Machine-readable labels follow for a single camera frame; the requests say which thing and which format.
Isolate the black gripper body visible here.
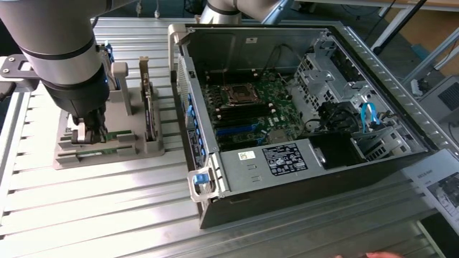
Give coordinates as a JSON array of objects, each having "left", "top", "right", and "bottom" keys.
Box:
[{"left": 43, "top": 80, "right": 111, "bottom": 119}]

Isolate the green RAM stick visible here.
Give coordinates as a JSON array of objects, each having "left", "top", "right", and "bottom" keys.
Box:
[
  {"left": 59, "top": 130, "right": 132, "bottom": 143},
  {"left": 75, "top": 149, "right": 120, "bottom": 157}
]

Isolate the black RAM slot bank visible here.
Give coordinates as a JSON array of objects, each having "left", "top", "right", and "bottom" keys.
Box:
[{"left": 214, "top": 103, "right": 278, "bottom": 121}]

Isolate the person's hand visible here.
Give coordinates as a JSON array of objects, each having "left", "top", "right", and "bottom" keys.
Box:
[{"left": 364, "top": 250, "right": 407, "bottom": 258}]

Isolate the grey parts rack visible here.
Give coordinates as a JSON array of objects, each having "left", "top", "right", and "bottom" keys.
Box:
[{"left": 52, "top": 62, "right": 167, "bottom": 170}]

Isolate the blue case latch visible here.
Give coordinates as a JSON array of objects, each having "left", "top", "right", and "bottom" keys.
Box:
[{"left": 192, "top": 173, "right": 210, "bottom": 187}]

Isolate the blue expansion slot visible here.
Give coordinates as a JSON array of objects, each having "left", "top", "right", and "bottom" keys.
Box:
[{"left": 215, "top": 124, "right": 260, "bottom": 136}]

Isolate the black expansion slot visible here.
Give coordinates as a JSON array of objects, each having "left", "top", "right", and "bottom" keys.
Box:
[{"left": 218, "top": 136, "right": 267, "bottom": 150}]

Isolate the CPU socket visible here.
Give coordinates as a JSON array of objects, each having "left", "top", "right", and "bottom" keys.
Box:
[{"left": 222, "top": 82, "right": 259, "bottom": 105}]

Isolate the grey power supply unit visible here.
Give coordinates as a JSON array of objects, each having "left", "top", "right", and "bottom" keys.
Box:
[{"left": 216, "top": 139, "right": 314, "bottom": 194}]

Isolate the green motherboard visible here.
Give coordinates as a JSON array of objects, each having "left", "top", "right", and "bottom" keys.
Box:
[{"left": 199, "top": 70, "right": 307, "bottom": 152}]

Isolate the metal disk bay cage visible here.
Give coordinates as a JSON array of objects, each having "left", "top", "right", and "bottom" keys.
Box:
[{"left": 292, "top": 39, "right": 360, "bottom": 110}]

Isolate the black open PC case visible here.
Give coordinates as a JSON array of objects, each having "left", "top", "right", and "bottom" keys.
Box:
[{"left": 167, "top": 23, "right": 442, "bottom": 230}]

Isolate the grey desktop computer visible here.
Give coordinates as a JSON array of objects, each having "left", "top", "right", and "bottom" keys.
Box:
[{"left": 418, "top": 75, "right": 459, "bottom": 122}]

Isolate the printed paper sheet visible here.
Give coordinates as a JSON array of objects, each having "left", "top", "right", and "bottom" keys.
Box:
[{"left": 407, "top": 148, "right": 459, "bottom": 216}]

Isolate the graphics card with metal bracket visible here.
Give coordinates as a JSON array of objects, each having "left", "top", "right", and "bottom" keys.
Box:
[{"left": 137, "top": 55, "right": 160, "bottom": 142}]

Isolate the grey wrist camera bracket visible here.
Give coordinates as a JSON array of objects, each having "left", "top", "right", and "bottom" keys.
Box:
[{"left": 0, "top": 53, "right": 44, "bottom": 94}]

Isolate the black wire bundle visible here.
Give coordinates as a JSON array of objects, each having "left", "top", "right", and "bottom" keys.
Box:
[{"left": 302, "top": 101, "right": 359, "bottom": 134}]

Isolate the light blue data wire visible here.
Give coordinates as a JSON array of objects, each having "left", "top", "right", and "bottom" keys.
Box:
[{"left": 359, "top": 102, "right": 382, "bottom": 134}]

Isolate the white table frame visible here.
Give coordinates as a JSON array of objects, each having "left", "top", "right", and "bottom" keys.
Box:
[{"left": 294, "top": 0, "right": 459, "bottom": 54}]

